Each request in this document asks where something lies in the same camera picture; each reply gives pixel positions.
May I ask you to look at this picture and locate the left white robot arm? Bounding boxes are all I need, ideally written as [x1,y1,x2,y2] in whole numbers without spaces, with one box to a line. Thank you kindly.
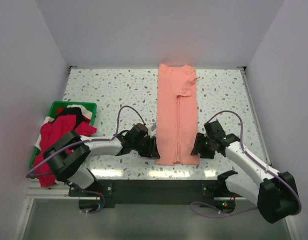
[43,123,160,196]

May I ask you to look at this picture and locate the salmon pink t shirt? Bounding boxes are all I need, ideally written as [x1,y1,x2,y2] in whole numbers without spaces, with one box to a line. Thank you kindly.
[155,64,199,166]

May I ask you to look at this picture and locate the aluminium frame rail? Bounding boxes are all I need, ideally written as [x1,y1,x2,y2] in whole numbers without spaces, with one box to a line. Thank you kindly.
[25,177,247,201]

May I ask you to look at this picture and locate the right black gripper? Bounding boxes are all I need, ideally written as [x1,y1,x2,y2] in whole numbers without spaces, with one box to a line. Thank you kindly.
[190,132,214,160]

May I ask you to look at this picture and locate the black garment in basket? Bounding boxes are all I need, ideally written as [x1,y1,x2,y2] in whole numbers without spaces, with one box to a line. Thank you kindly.
[54,107,90,128]

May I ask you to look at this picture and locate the green plastic basket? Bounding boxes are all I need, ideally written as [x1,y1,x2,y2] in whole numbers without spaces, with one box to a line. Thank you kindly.
[29,100,97,169]

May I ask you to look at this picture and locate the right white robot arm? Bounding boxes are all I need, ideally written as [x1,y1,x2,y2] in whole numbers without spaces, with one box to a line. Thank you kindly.
[191,120,302,224]

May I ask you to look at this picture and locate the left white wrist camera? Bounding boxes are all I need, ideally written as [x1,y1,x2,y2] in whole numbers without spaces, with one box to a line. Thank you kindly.
[147,123,157,135]

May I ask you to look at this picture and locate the red t shirt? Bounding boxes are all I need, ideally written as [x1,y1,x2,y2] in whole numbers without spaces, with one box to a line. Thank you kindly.
[33,116,97,187]

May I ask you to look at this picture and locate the purple cable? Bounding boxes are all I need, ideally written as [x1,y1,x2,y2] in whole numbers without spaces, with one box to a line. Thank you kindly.
[190,110,302,218]
[25,106,147,214]

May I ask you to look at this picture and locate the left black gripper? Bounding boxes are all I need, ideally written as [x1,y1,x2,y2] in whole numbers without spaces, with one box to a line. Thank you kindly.
[132,135,159,159]

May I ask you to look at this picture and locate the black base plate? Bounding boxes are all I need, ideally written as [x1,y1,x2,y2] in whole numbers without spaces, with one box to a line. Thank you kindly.
[68,179,237,213]

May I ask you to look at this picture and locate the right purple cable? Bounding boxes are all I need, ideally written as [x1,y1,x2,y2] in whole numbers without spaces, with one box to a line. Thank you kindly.
[190,110,302,218]

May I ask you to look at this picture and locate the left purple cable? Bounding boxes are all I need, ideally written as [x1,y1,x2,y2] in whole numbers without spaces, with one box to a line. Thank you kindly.
[25,106,147,214]

